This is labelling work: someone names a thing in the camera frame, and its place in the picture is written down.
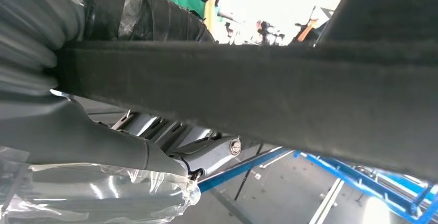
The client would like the blue overhead truss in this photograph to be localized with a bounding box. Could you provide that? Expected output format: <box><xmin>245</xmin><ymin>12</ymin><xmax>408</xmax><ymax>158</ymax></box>
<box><xmin>197</xmin><ymin>146</ymin><xmax>438</xmax><ymax>224</ymax></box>

